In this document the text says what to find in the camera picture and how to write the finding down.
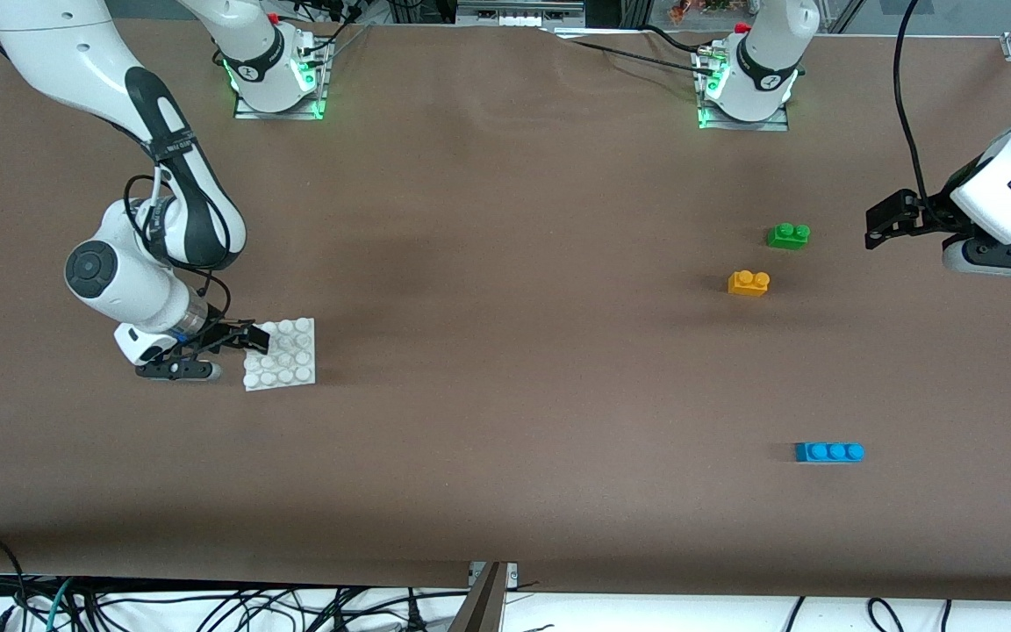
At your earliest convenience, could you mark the white studded base plate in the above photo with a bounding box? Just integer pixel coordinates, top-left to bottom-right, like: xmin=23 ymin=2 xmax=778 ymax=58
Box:
xmin=243 ymin=318 xmax=317 ymax=392

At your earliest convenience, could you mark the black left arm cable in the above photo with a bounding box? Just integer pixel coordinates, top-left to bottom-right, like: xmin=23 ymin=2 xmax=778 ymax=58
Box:
xmin=893 ymin=0 xmax=954 ymax=225

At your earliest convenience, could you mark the teal floor cable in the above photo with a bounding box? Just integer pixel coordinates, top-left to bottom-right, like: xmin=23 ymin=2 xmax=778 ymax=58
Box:
xmin=42 ymin=577 xmax=78 ymax=632

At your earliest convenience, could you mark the large table cover sheet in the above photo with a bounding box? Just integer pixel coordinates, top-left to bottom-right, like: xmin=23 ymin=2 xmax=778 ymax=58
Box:
xmin=0 ymin=18 xmax=1011 ymax=603

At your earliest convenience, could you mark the black tabletop cable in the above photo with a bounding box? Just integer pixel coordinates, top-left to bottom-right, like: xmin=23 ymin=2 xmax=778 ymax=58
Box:
xmin=640 ymin=24 xmax=722 ymax=56
xmin=552 ymin=35 xmax=719 ymax=76

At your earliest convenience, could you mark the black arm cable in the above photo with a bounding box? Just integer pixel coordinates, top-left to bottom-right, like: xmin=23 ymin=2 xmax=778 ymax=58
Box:
xmin=122 ymin=171 xmax=236 ymax=352
xmin=893 ymin=0 xmax=954 ymax=225

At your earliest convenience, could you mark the black tangled floor cable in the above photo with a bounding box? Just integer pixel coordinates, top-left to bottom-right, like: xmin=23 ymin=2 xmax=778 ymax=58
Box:
xmin=75 ymin=584 xmax=473 ymax=632

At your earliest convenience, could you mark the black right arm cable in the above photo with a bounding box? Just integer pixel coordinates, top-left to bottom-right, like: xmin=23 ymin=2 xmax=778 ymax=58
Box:
xmin=122 ymin=171 xmax=236 ymax=352

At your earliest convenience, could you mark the blue three-stud block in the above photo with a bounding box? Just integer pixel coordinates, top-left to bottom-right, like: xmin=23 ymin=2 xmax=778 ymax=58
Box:
xmin=794 ymin=442 xmax=866 ymax=463

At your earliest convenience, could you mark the metal table bracket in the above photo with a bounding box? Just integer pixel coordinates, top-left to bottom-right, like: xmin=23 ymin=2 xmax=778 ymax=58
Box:
xmin=448 ymin=562 xmax=520 ymax=632

